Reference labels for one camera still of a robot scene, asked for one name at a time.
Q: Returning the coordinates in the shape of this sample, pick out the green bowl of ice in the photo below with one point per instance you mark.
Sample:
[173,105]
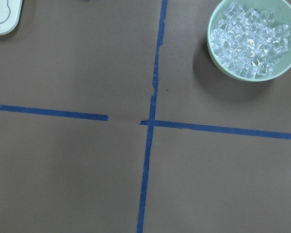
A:
[250,40]

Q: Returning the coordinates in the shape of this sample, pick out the cream bear serving tray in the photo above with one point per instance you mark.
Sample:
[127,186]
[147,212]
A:
[9,15]

